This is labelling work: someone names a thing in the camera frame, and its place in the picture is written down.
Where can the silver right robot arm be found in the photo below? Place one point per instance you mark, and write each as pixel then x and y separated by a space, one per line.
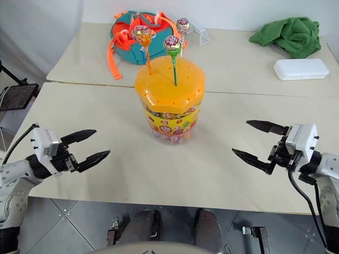
pixel 328 164

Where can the black stand leg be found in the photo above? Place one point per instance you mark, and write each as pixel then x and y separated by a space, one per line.
pixel 12 75

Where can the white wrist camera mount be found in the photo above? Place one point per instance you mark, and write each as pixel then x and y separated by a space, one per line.
pixel 42 143
pixel 304 140

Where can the orange stick lollipop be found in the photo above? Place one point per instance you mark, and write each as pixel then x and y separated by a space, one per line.
pixel 143 34

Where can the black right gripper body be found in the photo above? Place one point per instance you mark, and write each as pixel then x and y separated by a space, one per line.
pixel 284 157

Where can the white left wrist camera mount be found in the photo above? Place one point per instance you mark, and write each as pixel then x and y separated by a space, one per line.
pixel 42 143

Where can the green cloth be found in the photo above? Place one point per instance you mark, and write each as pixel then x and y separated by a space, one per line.
pixel 294 37

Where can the brown metal frame foot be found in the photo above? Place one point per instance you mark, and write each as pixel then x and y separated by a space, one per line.
pixel 114 232
pixel 260 238

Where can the black mesh panel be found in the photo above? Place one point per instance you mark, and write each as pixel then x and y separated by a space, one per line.
pixel 17 96

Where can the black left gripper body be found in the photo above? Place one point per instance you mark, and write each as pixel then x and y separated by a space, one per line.
pixel 63 161

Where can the lollipop jar with orange lid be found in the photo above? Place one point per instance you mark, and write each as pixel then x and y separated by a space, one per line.
pixel 169 90

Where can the white plastic box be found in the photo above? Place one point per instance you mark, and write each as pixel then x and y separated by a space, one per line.
pixel 302 68

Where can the white stick lollipop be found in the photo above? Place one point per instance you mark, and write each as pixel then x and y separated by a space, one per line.
pixel 182 25

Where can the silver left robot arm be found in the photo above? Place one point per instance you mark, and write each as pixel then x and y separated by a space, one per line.
pixel 13 169

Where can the green stick lollipop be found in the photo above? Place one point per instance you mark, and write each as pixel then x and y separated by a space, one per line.
pixel 172 42

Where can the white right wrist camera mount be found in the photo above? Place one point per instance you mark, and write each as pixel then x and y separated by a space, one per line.
pixel 304 140

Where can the teal and orange bag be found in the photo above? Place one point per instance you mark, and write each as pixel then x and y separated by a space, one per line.
pixel 124 50

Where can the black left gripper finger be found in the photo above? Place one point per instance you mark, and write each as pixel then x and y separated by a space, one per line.
pixel 92 160
pixel 79 135

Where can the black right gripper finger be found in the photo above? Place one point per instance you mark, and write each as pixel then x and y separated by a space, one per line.
pixel 267 127
pixel 257 161

